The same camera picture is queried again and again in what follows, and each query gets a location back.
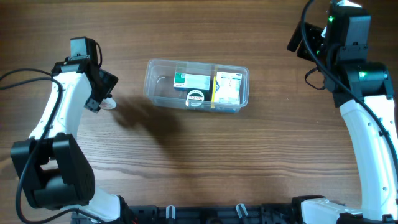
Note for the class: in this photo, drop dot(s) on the clear plastic container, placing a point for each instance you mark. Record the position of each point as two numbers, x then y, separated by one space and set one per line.
229 86

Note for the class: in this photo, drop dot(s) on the blue VapoDrops box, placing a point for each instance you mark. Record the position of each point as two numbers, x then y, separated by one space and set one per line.
213 93

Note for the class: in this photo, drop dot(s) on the white calamine lotion bottle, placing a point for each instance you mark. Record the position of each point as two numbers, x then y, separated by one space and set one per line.
108 104

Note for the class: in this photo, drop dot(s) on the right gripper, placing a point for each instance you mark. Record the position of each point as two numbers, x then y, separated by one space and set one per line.
296 39

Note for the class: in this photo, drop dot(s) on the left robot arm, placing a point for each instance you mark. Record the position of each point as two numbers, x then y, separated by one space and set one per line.
53 171

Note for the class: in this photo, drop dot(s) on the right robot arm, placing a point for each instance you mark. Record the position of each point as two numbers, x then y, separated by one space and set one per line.
363 92

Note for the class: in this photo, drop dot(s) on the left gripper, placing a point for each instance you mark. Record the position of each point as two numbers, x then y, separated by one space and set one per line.
110 80

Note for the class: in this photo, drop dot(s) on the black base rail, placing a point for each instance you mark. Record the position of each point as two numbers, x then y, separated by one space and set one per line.
240 213

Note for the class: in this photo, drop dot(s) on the green Zam-Buk ointment box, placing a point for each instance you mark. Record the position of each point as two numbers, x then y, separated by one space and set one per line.
195 98

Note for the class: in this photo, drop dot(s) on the white green medicine box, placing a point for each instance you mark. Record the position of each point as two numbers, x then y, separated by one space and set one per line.
191 81

